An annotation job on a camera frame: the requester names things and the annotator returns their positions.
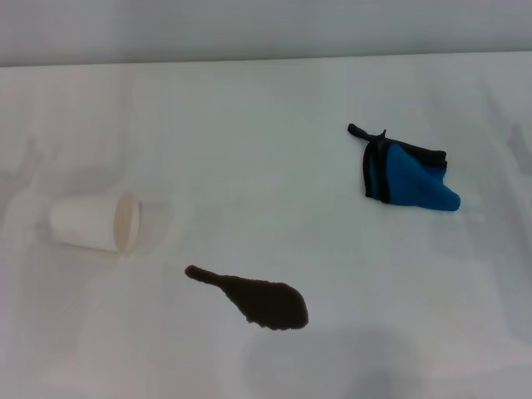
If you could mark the white paper cup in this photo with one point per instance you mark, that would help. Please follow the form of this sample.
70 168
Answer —
83 222

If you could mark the blue rag with black trim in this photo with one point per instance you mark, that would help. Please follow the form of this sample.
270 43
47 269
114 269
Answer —
409 180

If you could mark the black water stain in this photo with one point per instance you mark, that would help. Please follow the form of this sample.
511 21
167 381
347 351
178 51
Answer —
270 305

